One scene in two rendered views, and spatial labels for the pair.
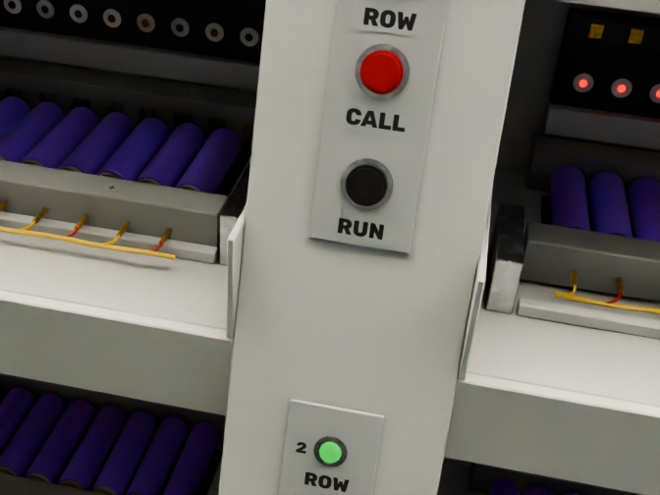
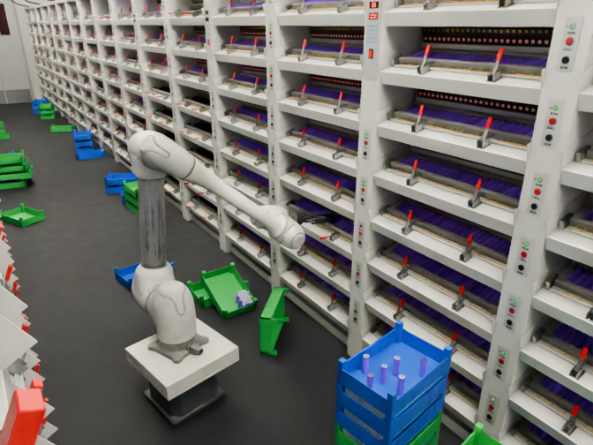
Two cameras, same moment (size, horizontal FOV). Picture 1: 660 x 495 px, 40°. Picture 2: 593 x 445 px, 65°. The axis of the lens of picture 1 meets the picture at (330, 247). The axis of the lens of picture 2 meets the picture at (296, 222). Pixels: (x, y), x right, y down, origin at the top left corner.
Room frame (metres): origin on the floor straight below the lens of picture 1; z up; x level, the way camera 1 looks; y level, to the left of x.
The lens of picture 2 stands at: (-1.06, -1.18, 1.47)
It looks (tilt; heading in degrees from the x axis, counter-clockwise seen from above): 23 degrees down; 49
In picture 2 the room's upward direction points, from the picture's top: straight up
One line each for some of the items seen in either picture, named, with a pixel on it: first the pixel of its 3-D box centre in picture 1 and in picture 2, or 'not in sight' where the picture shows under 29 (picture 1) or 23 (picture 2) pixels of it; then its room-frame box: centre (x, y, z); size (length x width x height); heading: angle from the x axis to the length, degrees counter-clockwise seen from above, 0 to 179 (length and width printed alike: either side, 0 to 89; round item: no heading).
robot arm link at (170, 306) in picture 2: not in sight; (173, 308); (-0.38, 0.33, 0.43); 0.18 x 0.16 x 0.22; 86
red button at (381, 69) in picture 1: (382, 71); not in sight; (0.34, -0.01, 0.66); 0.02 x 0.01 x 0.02; 83
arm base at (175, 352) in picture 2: not in sight; (181, 340); (-0.37, 0.29, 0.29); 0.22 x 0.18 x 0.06; 104
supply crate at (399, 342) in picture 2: not in sight; (395, 364); (-0.08, -0.53, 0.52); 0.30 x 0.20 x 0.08; 1
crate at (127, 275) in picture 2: not in sight; (145, 270); (-0.06, 1.39, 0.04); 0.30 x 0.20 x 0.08; 3
